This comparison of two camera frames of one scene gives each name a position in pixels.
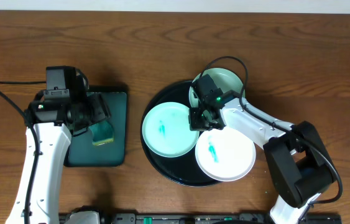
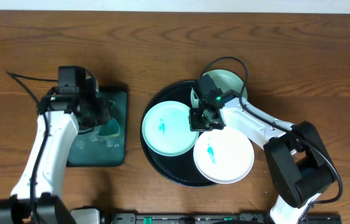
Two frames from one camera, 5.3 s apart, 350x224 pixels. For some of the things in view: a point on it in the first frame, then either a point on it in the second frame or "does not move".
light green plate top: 225,80 does not move
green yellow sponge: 102,133 → 111,129
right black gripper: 194,123 does not move
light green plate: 166,130 does not move
